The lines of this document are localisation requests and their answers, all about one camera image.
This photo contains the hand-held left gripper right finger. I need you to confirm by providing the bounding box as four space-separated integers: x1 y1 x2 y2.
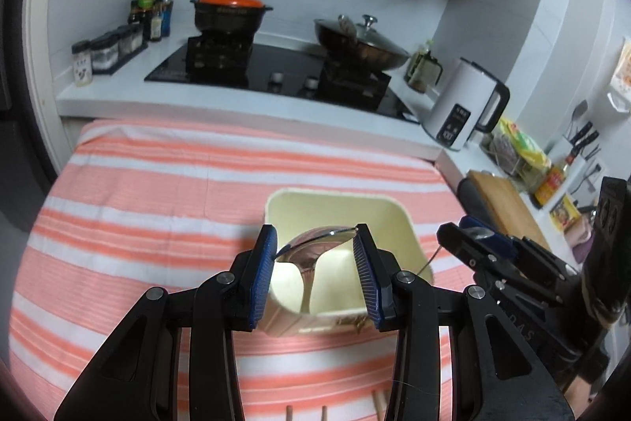
352 223 577 421

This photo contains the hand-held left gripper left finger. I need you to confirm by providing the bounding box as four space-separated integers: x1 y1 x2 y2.
54 224 279 421

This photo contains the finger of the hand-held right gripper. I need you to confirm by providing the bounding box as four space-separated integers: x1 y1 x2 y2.
436 223 568 308
458 215 579 284

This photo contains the metal spoon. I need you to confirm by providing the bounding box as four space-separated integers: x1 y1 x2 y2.
275 228 360 311

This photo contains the cream utensil holder box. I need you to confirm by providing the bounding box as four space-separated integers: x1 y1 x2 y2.
263 188 435 338

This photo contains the person's right forearm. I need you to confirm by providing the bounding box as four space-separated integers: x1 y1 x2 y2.
564 376 595 417

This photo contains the wooden cutting board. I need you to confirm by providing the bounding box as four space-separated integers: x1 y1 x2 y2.
466 169 550 254

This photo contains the yellow seasoning box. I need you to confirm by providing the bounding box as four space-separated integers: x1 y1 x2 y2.
549 196 582 232

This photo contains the sauce bottle red yellow label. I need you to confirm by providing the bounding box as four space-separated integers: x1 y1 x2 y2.
533 150 580 207

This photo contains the yellow plastic bag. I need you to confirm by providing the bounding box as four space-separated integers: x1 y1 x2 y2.
493 118 552 195

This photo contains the white knife holder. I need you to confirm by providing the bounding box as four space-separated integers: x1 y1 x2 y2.
547 137 605 200

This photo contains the orange white striped cloth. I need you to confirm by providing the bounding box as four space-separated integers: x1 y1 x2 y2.
7 119 474 421

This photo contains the white electric kettle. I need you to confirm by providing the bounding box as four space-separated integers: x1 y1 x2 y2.
421 57 511 153

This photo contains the glass seasoning jar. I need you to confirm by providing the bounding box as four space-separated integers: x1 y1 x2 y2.
404 40 442 94

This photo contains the black wok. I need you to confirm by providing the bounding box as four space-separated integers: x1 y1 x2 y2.
314 17 412 71

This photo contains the black gas stove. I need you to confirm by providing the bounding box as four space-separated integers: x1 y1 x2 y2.
144 34 420 126

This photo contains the wok lid with knob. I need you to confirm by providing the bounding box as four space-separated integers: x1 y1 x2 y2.
340 13 410 54

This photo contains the black clay pot orange lid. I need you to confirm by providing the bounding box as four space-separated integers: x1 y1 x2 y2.
190 0 274 34

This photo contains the rack of spice jars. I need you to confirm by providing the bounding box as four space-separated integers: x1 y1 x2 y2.
90 24 149 74

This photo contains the dark sauce bottle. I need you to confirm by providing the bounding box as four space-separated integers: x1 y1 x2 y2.
149 0 164 43

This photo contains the dark door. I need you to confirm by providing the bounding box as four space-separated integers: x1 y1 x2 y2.
0 0 60 225

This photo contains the paper wall chart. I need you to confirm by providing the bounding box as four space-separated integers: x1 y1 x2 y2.
606 37 631 113

